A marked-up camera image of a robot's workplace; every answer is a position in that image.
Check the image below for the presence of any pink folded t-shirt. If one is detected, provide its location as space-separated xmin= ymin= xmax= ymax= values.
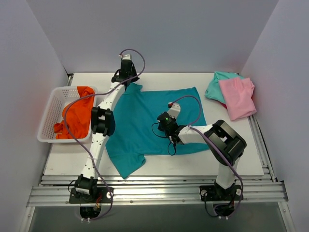
xmin=219 ymin=77 xmax=257 ymax=121

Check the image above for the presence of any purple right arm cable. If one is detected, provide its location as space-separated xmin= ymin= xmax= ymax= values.
xmin=168 ymin=95 xmax=244 ymax=217

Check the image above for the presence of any teal blue t-shirt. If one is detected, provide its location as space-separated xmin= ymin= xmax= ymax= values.
xmin=106 ymin=84 xmax=206 ymax=178

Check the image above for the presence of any orange t-shirt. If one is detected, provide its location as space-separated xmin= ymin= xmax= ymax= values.
xmin=54 ymin=96 xmax=94 ymax=140

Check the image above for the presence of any white plastic basket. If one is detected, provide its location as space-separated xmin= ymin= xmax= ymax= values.
xmin=37 ymin=86 xmax=98 ymax=144

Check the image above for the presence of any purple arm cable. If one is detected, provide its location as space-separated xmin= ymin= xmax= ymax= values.
xmin=61 ymin=49 xmax=146 ymax=221
xmin=168 ymin=95 xmax=244 ymax=217

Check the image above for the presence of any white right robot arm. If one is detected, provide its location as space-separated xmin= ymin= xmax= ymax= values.
xmin=157 ymin=112 xmax=247 ymax=200

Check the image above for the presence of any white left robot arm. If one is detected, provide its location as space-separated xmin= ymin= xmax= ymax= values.
xmin=74 ymin=54 xmax=139 ymax=203

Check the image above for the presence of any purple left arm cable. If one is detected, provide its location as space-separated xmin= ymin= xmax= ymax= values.
xmin=61 ymin=49 xmax=146 ymax=221

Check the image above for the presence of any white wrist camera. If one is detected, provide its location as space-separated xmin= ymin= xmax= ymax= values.
xmin=167 ymin=102 xmax=181 ymax=119
xmin=119 ymin=54 xmax=132 ymax=61

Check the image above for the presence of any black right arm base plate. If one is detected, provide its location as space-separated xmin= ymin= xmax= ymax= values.
xmin=199 ymin=183 xmax=243 ymax=202

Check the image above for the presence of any mint green folded t-shirt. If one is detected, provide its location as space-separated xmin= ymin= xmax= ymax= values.
xmin=205 ymin=71 xmax=244 ymax=104

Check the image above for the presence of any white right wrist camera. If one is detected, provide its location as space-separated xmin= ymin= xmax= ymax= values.
xmin=167 ymin=102 xmax=181 ymax=119

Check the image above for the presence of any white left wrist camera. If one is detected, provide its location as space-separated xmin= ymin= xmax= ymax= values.
xmin=119 ymin=54 xmax=132 ymax=61

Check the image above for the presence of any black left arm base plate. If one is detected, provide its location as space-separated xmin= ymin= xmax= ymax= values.
xmin=69 ymin=187 xmax=112 ymax=204

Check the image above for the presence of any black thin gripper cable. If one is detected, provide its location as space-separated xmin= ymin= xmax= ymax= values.
xmin=151 ymin=122 xmax=177 ymax=157

